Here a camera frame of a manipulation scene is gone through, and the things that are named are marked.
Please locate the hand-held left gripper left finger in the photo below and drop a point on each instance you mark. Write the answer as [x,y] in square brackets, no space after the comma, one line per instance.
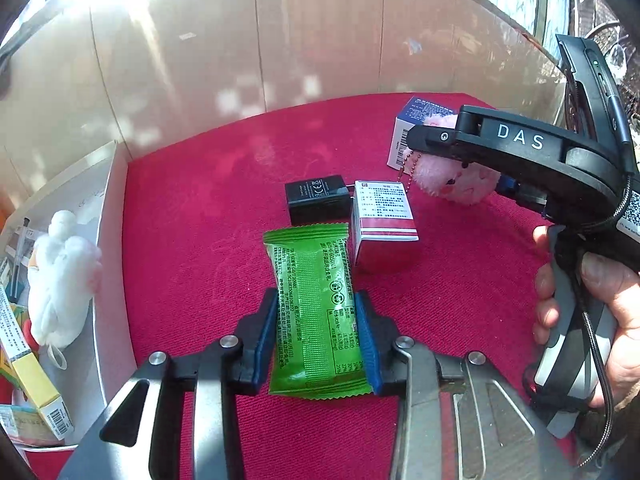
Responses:
[265,340]

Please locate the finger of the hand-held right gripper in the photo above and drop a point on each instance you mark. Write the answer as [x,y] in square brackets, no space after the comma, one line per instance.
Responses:
[500,140]
[506,183]

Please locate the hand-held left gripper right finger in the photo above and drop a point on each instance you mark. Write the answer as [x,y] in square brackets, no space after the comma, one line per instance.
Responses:
[367,345]

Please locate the green snack packet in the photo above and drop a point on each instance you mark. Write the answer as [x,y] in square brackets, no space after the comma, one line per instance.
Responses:
[310,310]

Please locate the pink plush toy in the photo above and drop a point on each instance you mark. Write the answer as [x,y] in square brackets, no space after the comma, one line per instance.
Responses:
[450,180]

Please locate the white cardboard box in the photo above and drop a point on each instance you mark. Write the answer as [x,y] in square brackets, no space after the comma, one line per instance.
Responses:
[110,240]

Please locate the white plush toy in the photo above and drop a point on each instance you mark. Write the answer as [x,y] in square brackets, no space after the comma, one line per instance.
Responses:
[55,290]

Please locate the long white sealant box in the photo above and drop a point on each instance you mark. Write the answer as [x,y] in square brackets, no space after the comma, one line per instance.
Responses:
[40,395]

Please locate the person's right hand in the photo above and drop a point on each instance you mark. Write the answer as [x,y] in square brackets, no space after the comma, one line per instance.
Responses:
[627,330]

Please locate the small red white box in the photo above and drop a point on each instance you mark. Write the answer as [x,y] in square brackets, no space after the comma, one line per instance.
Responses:
[385,240]

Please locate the red tablecloth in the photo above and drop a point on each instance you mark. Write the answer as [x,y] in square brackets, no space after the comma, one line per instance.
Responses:
[200,210]

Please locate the black charger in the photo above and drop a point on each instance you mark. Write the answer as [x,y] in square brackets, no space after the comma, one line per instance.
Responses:
[315,200]

